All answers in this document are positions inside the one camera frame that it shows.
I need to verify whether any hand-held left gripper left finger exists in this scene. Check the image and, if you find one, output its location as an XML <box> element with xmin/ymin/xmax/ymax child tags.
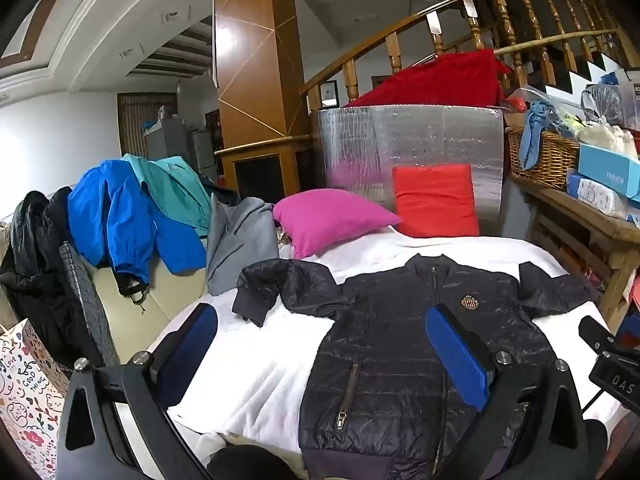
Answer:
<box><xmin>60</xmin><ymin>304</ymin><xmax>219</xmax><ymax>480</ymax></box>

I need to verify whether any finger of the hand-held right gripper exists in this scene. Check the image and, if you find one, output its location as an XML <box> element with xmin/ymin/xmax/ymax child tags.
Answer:
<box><xmin>578</xmin><ymin>315</ymin><xmax>626</xmax><ymax>361</ymax></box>

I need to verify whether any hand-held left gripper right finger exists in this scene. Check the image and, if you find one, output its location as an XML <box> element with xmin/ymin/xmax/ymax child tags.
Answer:
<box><xmin>425</xmin><ymin>304</ymin><xmax>608</xmax><ymax>480</ymax></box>

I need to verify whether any black puffer jacket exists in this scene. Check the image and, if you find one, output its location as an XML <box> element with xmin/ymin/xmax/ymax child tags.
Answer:
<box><xmin>232</xmin><ymin>254</ymin><xmax>603</xmax><ymax>480</ymax></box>

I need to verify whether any cream sofa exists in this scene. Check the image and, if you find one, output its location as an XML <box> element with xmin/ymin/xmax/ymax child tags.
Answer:
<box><xmin>82</xmin><ymin>255</ymin><xmax>211</xmax><ymax>356</ymax></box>

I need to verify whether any white fleece blanket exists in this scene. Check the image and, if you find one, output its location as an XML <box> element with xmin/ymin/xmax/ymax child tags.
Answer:
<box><xmin>150</xmin><ymin>225</ymin><xmax>631</xmax><ymax>480</ymax></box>

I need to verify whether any wooden table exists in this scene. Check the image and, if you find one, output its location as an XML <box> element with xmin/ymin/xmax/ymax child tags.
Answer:
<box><xmin>515</xmin><ymin>175</ymin><xmax>640</xmax><ymax>328</ymax></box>

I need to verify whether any grey coat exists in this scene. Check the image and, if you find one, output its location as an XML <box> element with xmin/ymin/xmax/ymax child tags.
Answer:
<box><xmin>206</xmin><ymin>195</ymin><xmax>281</xmax><ymax>297</ymax></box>

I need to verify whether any grey checked cloth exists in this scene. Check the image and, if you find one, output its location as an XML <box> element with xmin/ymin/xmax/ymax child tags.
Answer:
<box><xmin>59</xmin><ymin>242</ymin><xmax>121</xmax><ymax>366</ymax></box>

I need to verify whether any white printed tissue pack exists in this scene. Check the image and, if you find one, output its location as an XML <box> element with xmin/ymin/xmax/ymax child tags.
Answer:
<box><xmin>567</xmin><ymin>172</ymin><xmax>636</xmax><ymax>218</ymax></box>

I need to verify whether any blue jacket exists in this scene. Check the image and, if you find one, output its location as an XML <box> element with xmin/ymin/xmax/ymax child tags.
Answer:
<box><xmin>67</xmin><ymin>160</ymin><xmax>208</xmax><ymax>286</ymax></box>

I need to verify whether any teal jacket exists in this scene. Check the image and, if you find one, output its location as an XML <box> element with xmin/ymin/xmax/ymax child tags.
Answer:
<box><xmin>122</xmin><ymin>154</ymin><xmax>213</xmax><ymax>238</ymax></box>

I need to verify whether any red pillow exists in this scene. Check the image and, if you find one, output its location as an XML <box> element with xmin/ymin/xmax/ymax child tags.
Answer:
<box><xmin>391</xmin><ymin>164</ymin><xmax>481</xmax><ymax>238</ymax></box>

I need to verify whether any blue cardboard box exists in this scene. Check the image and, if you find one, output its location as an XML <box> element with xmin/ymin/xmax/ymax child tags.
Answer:
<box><xmin>577</xmin><ymin>143</ymin><xmax>640</xmax><ymax>197</ymax></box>

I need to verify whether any black shiny coat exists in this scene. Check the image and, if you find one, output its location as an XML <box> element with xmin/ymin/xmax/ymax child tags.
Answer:
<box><xmin>0</xmin><ymin>187</ymin><xmax>91</xmax><ymax>366</ymax></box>

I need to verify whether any printed paper gift bag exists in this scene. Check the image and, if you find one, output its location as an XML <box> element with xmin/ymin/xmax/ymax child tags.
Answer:
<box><xmin>0</xmin><ymin>319</ymin><xmax>71</xmax><ymax>480</ymax></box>

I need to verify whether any pink pillow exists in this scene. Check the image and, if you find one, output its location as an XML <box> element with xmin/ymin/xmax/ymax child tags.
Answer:
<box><xmin>272</xmin><ymin>189</ymin><xmax>403</xmax><ymax>260</ymax></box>

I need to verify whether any wicker basket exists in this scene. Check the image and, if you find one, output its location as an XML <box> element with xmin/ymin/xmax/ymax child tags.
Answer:
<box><xmin>505</xmin><ymin>127</ymin><xmax>583</xmax><ymax>191</ymax></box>

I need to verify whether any small silver fridge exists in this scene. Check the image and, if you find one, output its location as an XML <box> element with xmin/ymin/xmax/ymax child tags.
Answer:
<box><xmin>190</xmin><ymin>130</ymin><xmax>218</xmax><ymax>171</ymax></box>

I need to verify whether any cream plastic bag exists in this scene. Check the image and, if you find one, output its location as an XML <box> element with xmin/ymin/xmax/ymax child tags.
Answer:
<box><xmin>575</xmin><ymin>122</ymin><xmax>638</xmax><ymax>158</ymax></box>

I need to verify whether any grey fridge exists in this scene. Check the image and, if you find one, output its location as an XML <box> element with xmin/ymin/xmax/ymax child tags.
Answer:
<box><xmin>145</xmin><ymin>119</ymin><xmax>191</xmax><ymax>161</ymax></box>

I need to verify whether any blue denim cloth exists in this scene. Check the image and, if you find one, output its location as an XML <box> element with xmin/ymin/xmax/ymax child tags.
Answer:
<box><xmin>519</xmin><ymin>101</ymin><xmax>573</xmax><ymax>171</ymax></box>

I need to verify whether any brown striped curtain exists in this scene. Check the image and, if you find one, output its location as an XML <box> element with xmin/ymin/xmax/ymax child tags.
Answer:
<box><xmin>117</xmin><ymin>92</ymin><xmax>178</xmax><ymax>158</ymax></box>

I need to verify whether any silver foil insulation mat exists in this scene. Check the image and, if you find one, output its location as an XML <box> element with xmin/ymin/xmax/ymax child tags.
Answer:
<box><xmin>311</xmin><ymin>105</ymin><xmax>506</xmax><ymax>238</ymax></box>

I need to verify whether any dark patterned bag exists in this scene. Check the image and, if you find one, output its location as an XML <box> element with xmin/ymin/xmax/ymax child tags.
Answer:
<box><xmin>582</xmin><ymin>82</ymin><xmax>623</xmax><ymax>121</ymax></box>

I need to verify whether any clear plastic storage box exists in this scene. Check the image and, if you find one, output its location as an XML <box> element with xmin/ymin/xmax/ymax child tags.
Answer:
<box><xmin>615</xmin><ymin>67</ymin><xmax>640</xmax><ymax>126</ymax></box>

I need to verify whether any wooden pillar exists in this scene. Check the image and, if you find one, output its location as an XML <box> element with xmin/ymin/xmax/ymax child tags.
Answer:
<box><xmin>214</xmin><ymin>0</ymin><xmax>313</xmax><ymax>206</ymax></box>

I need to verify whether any red cloth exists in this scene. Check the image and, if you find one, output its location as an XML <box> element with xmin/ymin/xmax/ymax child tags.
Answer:
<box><xmin>345</xmin><ymin>49</ymin><xmax>513</xmax><ymax>109</ymax></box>

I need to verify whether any wooden stair railing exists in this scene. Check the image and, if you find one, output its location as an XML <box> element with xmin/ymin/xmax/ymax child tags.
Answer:
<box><xmin>300</xmin><ymin>0</ymin><xmax>631</xmax><ymax>111</ymax></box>

